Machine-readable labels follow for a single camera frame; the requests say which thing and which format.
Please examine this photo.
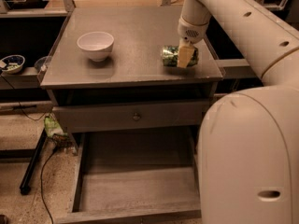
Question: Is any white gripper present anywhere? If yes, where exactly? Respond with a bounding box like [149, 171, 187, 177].
[178, 17, 208, 68]

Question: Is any green soda can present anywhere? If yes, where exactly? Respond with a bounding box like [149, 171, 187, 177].
[161, 46, 198, 68]

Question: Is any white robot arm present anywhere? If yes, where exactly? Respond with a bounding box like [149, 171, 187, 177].
[178, 0, 299, 224]

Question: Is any grey wooden drawer cabinet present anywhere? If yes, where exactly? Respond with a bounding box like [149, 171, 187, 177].
[37, 6, 224, 156]

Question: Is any round metal drawer knob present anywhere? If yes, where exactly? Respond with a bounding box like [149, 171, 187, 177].
[133, 113, 141, 121]

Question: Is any closed grey top drawer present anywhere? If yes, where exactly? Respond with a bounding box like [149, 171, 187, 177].
[53, 100, 209, 133]

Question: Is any open grey middle drawer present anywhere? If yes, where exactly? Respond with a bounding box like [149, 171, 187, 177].
[55, 127, 201, 224]

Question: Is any grey side shelf beam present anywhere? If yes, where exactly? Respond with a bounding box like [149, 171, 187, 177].
[217, 59, 256, 79]

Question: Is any white ceramic bowl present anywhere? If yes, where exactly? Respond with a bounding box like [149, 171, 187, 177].
[77, 32, 114, 62]

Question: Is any small clear glass bowl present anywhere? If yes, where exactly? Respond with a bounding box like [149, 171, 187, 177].
[34, 56, 51, 72]

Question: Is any green snack bag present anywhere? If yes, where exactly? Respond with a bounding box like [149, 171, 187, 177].
[44, 116, 68, 140]

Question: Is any blue patterned bowl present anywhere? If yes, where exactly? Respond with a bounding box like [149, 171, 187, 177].
[0, 55, 25, 74]

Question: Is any black metal floor bar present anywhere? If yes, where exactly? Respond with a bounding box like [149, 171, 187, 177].
[20, 130, 47, 195]

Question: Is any black power cable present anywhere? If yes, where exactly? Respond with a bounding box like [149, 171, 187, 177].
[0, 75, 60, 224]

